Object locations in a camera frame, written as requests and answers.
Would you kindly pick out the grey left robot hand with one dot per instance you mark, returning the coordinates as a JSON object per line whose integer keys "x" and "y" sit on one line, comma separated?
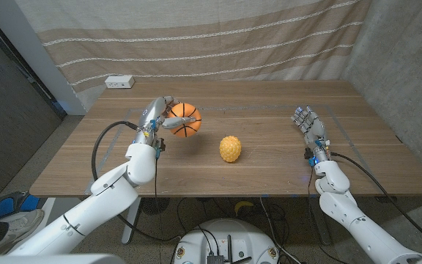
{"x": 152, "y": 111}

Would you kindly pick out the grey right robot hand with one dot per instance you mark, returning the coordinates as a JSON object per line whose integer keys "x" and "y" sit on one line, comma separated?
{"x": 313, "y": 126}

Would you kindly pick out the orange toy basketball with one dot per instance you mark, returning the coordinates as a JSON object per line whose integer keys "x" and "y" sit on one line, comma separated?
{"x": 192, "y": 111}

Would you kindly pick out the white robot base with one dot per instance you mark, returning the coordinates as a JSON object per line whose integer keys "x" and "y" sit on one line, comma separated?
{"x": 240, "y": 234}

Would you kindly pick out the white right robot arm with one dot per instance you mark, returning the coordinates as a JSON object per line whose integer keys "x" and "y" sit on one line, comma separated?
{"x": 346, "y": 216}

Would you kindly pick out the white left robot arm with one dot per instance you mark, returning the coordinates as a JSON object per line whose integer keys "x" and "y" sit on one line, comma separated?
{"x": 104, "y": 198}

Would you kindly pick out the yellow bumpy toy fruit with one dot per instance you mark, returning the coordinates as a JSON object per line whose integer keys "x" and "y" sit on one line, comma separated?
{"x": 230, "y": 148}

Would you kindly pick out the white power strip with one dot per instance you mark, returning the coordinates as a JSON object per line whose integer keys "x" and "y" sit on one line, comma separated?
{"x": 119, "y": 81}

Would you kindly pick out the beige striped curtain backdrop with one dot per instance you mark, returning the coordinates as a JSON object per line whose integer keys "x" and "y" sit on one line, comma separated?
{"x": 196, "y": 36}

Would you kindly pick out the round black fan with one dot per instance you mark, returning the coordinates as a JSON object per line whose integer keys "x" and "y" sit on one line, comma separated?
{"x": 155, "y": 205}

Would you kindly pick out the grey table leg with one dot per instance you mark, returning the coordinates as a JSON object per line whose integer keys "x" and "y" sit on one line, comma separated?
{"x": 321, "y": 227}

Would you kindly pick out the yellow banana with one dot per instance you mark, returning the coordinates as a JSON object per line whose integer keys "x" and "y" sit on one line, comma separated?
{"x": 242, "y": 204}

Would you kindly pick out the white table leg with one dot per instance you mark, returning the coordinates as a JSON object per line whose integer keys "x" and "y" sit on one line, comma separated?
{"x": 130, "y": 227}

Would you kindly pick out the dark door panel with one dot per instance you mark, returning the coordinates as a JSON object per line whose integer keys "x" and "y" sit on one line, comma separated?
{"x": 6, "y": 110}

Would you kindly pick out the grey sneaker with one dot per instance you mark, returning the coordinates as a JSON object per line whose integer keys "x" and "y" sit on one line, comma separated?
{"x": 20, "y": 229}

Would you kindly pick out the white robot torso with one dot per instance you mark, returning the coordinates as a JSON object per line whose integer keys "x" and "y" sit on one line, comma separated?
{"x": 50, "y": 260}

